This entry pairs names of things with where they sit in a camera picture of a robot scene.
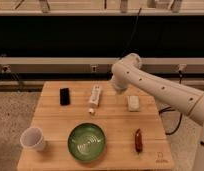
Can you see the white paper cup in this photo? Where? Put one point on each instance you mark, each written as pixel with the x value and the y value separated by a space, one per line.
pixel 33 138

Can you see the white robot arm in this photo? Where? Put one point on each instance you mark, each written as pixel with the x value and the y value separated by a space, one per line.
pixel 187 100

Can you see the black rectangular block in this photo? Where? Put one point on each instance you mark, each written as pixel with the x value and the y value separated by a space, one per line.
pixel 64 96

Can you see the white soap bar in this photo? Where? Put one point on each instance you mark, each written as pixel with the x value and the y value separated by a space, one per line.
pixel 133 103

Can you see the green ceramic bowl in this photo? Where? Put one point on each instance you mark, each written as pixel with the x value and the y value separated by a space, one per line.
pixel 86 142

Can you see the white bottle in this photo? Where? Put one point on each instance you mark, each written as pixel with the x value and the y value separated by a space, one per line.
pixel 94 98

